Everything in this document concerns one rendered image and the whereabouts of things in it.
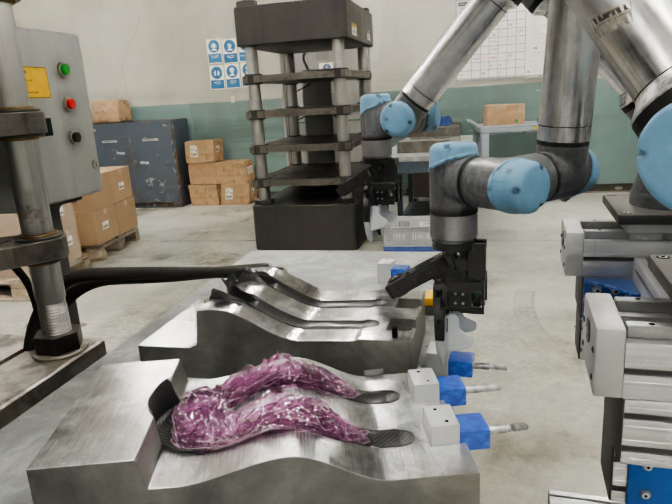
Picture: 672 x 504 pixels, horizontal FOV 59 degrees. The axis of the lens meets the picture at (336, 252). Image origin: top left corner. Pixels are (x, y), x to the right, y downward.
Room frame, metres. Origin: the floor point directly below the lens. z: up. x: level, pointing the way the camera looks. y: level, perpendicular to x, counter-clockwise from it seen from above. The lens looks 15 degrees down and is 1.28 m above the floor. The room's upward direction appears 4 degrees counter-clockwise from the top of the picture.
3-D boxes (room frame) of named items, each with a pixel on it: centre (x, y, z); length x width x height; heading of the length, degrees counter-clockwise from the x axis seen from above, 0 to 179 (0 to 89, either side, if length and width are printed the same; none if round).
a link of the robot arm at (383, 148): (1.49, -0.12, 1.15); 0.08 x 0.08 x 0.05
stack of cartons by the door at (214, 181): (7.71, 1.42, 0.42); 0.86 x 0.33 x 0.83; 76
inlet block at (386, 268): (1.47, -0.17, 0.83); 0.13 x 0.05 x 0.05; 67
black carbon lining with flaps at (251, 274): (1.06, 0.09, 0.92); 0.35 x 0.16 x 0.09; 76
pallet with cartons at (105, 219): (5.49, 2.60, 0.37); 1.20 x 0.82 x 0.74; 84
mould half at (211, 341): (1.07, 0.10, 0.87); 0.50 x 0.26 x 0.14; 76
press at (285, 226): (5.70, 0.08, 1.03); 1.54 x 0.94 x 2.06; 166
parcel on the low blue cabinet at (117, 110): (7.96, 2.82, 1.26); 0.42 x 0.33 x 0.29; 76
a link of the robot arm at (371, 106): (1.49, -0.12, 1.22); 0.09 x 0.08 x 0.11; 68
